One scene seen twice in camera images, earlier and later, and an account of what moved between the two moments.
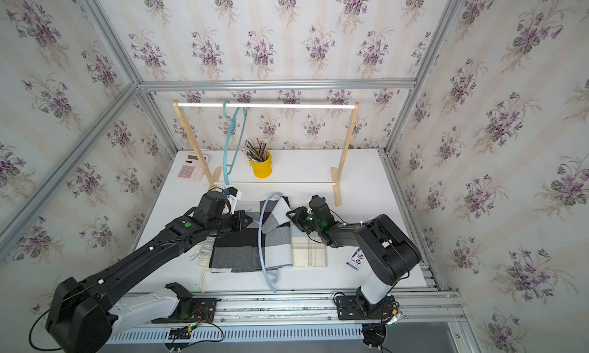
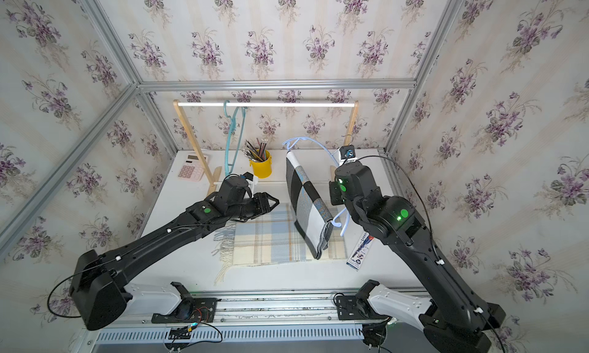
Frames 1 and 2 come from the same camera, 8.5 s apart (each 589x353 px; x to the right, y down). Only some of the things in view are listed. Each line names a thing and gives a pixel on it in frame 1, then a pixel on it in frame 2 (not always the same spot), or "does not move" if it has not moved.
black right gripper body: [306, 222] -> [336, 192]
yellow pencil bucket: [262, 169] does not move
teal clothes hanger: [228, 167] does not move
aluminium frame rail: [429, 308] does not move
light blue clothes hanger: [274, 273] -> [342, 222]
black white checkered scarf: [238, 251] -> [313, 219]
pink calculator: [192, 169] does not move
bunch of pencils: [255, 153] does not move
